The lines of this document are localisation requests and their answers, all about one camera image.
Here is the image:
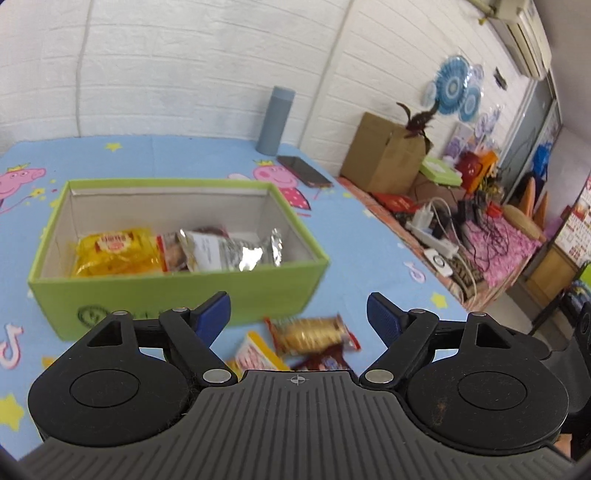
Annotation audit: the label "silver foil snack packet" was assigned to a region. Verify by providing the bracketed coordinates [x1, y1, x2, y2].
[177, 227, 284, 274]

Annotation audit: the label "black smartphone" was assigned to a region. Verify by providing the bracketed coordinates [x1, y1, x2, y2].
[276, 155, 334, 188]

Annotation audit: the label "red container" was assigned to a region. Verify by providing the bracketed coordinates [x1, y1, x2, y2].
[458, 150, 486, 193]

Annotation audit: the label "brown cardboard box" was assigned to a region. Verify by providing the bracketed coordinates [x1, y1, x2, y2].
[339, 112, 428, 195]

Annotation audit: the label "grey-blue thermos bottle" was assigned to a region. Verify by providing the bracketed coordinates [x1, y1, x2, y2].
[256, 85, 296, 155]

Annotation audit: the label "pink floral cloth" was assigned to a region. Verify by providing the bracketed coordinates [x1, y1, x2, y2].
[455, 216, 544, 291]

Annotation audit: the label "clear cookie packet red trim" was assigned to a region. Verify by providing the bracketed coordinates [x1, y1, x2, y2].
[156, 232, 190, 273]

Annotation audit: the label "black cable bundle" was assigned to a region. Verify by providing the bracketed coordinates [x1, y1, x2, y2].
[455, 191, 511, 261]

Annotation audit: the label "white cable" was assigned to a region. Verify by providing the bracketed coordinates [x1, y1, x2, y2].
[427, 198, 483, 298]

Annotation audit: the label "green cardboard box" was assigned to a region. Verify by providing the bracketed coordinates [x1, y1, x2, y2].
[28, 179, 331, 341]

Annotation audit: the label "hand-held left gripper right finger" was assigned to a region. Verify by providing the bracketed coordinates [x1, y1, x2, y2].
[359, 292, 546, 387]

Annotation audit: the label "blue cartoon tablecloth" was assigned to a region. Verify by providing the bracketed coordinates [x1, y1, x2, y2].
[0, 134, 468, 462]

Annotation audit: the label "flat green box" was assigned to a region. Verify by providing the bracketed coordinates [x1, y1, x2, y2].
[418, 156, 465, 188]

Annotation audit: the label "white power strip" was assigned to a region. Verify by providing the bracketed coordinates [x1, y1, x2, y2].
[405, 220, 461, 260]

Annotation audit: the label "white round device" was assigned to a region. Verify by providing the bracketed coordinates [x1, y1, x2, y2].
[422, 248, 454, 278]

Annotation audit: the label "wooden cabinet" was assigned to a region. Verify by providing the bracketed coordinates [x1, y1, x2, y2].
[525, 244, 579, 306]

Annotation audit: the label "small blue paper fan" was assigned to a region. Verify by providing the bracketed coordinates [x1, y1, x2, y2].
[459, 85, 484, 123]

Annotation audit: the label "yellow mixed snack packet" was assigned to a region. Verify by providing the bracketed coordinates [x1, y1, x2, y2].
[235, 330, 293, 373]

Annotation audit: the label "orange cone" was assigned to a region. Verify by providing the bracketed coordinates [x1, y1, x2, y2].
[533, 188, 553, 225]
[517, 176, 537, 219]

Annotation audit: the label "orange container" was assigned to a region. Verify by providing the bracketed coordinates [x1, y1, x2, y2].
[480, 151, 500, 180]

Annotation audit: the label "dried dark plant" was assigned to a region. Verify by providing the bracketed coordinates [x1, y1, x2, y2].
[396, 102, 437, 140]

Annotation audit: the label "red flat packet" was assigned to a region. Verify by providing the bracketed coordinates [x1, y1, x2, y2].
[370, 191, 424, 214]

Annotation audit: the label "wall poster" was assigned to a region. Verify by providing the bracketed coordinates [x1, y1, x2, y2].
[555, 172, 591, 269]

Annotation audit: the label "white air conditioner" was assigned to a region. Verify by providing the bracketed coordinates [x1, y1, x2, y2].
[488, 0, 553, 80]

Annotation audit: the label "beige roll pillow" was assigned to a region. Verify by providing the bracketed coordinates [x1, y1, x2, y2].
[502, 203, 546, 241]

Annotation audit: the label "large blue paper fan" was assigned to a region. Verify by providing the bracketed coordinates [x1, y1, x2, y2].
[433, 55, 472, 115]

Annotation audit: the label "golden biscuit packet red ends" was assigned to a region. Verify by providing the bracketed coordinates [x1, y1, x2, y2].
[264, 316, 362, 357]

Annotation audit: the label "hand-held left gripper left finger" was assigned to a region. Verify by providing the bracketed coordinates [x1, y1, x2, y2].
[69, 292, 239, 387]

